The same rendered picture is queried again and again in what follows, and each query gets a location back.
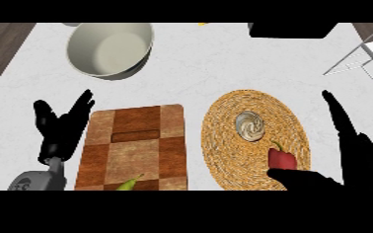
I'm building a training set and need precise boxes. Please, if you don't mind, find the pale grey pot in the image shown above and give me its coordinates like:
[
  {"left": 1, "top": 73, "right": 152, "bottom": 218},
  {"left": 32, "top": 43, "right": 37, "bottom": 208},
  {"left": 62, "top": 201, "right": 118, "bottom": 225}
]
[{"left": 65, "top": 22, "right": 156, "bottom": 81}]

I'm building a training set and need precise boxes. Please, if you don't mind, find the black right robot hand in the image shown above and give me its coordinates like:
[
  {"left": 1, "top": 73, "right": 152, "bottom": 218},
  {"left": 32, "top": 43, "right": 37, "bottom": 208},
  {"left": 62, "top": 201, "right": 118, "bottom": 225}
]
[{"left": 265, "top": 89, "right": 373, "bottom": 192}]

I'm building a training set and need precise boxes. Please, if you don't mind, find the round woven straw placemat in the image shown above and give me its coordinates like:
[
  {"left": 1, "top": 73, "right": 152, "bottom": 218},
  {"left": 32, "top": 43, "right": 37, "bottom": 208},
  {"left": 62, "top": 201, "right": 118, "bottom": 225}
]
[{"left": 199, "top": 89, "right": 311, "bottom": 192}]

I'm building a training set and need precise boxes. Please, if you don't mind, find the checkered wooden cutting board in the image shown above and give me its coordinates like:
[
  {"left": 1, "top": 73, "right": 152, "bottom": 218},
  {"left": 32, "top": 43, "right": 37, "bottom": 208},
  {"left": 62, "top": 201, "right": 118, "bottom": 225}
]
[{"left": 72, "top": 104, "right": 189, "bottom": 192}]

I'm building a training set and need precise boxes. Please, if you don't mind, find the white frosted cupcake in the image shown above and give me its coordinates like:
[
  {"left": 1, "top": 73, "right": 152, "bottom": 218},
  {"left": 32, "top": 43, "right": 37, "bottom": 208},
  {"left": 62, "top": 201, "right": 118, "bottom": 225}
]
[{"left": 234, "top": 110, "right": 267, "bottom": 142}]

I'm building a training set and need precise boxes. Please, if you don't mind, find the black appliance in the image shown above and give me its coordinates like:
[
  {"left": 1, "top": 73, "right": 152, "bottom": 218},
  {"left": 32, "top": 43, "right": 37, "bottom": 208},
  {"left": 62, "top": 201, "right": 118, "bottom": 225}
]
[{"left": 248, "top": 22, "right": 338, "bottom": 39}]

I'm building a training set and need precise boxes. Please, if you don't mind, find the red bell pepper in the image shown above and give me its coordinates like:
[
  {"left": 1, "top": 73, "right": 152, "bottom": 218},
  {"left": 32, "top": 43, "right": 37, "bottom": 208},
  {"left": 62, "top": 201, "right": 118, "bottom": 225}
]
[{"left": 267, "top": 140, "right": 299, "bottom": 171}]

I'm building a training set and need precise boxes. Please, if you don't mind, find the green pear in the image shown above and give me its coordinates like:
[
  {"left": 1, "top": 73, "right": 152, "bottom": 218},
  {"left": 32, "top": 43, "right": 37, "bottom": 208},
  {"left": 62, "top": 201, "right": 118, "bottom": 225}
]
[{"left": 115, "top": 173, "right": 146, "bottom": 192}]

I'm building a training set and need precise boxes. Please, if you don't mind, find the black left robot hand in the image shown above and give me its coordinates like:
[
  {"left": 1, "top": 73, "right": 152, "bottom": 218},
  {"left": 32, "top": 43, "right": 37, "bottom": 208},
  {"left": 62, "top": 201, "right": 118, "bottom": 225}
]
[{"left": 32, "top": 89, "right": 96, "bottom": 166}]

